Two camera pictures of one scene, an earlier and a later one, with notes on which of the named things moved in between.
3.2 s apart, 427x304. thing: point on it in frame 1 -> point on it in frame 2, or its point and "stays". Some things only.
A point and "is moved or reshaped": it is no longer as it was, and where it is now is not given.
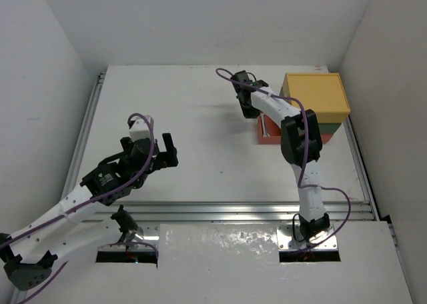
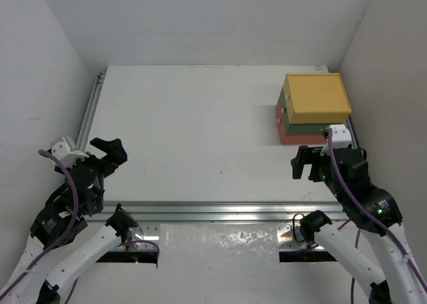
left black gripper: [157, 159] -> [99, 162]
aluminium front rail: [191, 211] stays
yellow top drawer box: [323, 93] stays
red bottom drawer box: [274, 131] is moved or reshaped
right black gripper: [251, 113] -> [307, 155]
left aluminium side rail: [75, 162] stays
